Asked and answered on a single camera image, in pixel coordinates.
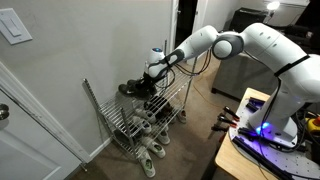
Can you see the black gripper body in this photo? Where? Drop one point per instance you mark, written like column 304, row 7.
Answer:
column 148, row 81

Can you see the black sneaker top rack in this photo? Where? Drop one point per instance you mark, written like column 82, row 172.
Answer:
column 132, row 91
column 143, row 86

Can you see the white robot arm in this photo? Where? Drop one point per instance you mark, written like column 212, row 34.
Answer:
column 297, row 71

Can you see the black shoes lower shelf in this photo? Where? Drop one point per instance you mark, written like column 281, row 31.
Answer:
column 121, row 137

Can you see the dark shoe lower shelf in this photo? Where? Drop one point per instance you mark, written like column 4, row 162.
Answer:
column 156, row 103

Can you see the brown shoe lower shelf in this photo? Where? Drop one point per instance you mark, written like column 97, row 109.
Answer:
column 164, row 112

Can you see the white sneaker lower shelf right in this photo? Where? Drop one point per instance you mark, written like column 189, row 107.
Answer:
column 146, row 114

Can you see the white sneaker shelf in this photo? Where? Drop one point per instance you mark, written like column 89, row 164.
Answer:
column 146, row 114
column 143, row 123

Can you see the white sneaker lower shelf left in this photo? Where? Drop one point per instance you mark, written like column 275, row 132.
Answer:
column 143, row 123

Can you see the grey sneaker orange insole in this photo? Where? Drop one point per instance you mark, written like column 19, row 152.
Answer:
column 182, row 116

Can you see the white sneaker floor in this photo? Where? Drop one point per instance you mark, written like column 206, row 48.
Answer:
column 154, row 146
column 146, row 162
column 162, row 136

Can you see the white sneaker floor far left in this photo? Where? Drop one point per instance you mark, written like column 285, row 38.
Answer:
column 146, row 162

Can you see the black orange clamp upper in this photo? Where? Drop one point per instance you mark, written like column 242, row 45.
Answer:
column 232, row 113

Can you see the black orange clamp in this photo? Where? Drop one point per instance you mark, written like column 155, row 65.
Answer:
column 222, row 118
column 232, row 113

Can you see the grey couch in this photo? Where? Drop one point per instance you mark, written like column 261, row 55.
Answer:
column 238, row 73

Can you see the black orange clamp lower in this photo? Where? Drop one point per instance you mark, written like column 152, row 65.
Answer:
column 222, row 118

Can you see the wooden table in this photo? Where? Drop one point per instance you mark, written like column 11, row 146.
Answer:
column 235, row 164

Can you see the black speaker cabinet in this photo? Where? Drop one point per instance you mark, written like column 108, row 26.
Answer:
column 244, row 17

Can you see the white panel door middle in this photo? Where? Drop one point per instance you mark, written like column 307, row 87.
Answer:
column 29, row 150

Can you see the yellow red emergency stop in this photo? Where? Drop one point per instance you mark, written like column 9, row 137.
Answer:
column 313, row 125

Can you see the chrome wire shoe rack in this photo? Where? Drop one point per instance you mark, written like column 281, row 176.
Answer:
column 143, row 108

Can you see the white light switch plate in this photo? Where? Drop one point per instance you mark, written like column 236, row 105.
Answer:
column 12, row 28

